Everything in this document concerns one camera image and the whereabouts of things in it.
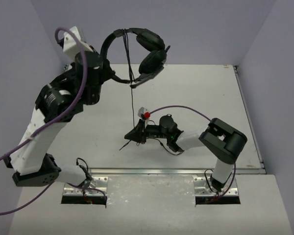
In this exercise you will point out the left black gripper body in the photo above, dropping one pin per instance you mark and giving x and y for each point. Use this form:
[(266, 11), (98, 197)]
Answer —
[(106, 71)]

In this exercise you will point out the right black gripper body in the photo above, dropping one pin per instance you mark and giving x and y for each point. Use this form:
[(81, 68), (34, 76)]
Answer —
[(148, 130)]

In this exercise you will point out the black headset with microphone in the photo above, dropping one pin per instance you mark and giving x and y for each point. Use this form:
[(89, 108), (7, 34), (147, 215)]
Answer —
[(148, 66)]

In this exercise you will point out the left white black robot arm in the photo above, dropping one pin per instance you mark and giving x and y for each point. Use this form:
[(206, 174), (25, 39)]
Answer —
[(56, 105)]

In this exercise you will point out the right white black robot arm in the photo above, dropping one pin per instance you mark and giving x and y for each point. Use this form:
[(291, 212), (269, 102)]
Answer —
[(223, 140)]

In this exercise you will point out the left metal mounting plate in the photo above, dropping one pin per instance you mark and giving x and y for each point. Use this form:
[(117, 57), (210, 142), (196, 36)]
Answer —
[(98, 183)]

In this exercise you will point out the metal mounting plate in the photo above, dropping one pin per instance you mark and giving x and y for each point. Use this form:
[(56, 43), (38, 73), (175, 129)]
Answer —
[(98, 183), (202, 189)]

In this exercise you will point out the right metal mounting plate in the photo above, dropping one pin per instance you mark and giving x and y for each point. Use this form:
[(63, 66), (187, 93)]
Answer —
[(202, 189)]

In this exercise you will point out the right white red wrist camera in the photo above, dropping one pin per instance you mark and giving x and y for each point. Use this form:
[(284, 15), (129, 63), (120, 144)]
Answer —
[(144, 113)]

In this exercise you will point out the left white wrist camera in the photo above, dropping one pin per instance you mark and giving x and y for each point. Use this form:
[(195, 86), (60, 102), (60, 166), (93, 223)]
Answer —
[(70, 47)]

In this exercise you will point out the metal table edge rail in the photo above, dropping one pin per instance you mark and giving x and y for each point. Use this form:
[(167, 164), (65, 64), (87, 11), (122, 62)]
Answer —
[(184, 171)]

